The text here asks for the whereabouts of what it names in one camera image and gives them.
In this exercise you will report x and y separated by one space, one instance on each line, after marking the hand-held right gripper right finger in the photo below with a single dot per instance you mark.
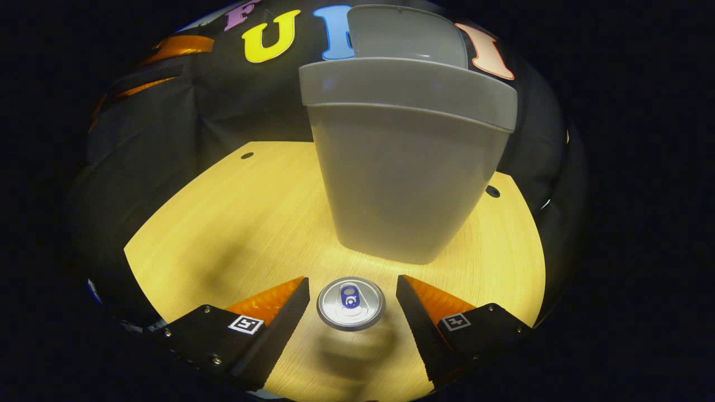
416 329

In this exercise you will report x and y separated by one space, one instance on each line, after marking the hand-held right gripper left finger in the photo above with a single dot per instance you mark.
282 335

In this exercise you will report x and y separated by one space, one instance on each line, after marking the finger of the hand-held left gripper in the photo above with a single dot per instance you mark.
184 46
148 85

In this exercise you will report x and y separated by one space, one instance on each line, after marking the silver pop can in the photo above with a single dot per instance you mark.
351 304

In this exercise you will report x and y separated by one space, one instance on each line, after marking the white desktop garbage bin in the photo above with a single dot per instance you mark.
402 178

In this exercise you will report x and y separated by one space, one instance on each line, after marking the wooden desktop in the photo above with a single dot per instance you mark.
234 234

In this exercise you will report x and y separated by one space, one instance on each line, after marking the black backdrop cloth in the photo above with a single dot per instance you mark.
234 111

